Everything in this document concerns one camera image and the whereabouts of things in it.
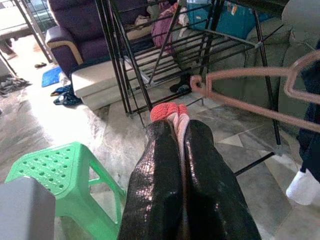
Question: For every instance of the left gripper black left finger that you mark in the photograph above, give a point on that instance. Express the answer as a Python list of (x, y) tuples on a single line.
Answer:
[(155, 195)]

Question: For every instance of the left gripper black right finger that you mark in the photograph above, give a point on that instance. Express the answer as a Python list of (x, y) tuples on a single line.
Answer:
[(215, 200)]

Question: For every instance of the pink and coral garment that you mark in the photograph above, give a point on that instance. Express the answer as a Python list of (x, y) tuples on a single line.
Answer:
[(165, 111)]

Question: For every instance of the pink plastic hanger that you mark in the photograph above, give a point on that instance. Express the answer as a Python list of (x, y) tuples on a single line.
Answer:
[(250, 72)]

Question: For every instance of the navy blue garment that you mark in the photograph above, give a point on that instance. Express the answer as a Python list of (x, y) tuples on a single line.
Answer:
[(310, 150)]

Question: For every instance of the green plastic stool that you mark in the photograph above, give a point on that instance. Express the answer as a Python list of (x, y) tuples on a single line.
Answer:
[(50, 165)]

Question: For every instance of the black shoe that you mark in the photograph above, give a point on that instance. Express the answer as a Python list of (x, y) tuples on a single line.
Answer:
[(180, 86)]

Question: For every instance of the white ottoman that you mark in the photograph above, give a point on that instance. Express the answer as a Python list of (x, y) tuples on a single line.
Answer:
[(100, 85)]

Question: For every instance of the light blue plastic folding table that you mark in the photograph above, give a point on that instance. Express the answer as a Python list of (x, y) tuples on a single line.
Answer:
[(22, 212)]

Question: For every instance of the black metal drying rack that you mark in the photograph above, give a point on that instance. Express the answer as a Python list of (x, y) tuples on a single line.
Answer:
[(113, 57)]

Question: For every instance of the blue floor mat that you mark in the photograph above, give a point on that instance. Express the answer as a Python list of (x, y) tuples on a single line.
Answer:
[(51, 76)]

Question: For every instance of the purple garment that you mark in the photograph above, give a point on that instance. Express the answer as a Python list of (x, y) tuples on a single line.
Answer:
[(162, 32)]

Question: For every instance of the purple armchair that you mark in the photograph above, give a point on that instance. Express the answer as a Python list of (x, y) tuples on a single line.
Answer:
[(82, 47)]

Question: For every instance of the dark slipper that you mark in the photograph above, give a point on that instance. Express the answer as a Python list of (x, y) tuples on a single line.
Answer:
[(40, 65)]

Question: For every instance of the grey clothes pile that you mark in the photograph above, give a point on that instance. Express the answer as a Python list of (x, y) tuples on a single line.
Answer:
[(12, 83)]

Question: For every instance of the blue storage box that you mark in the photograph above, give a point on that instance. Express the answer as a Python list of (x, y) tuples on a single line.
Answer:
[(230, 17)]

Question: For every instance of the grey-green leather sofa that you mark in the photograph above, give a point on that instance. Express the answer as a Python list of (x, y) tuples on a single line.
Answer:
[(295, 22)]

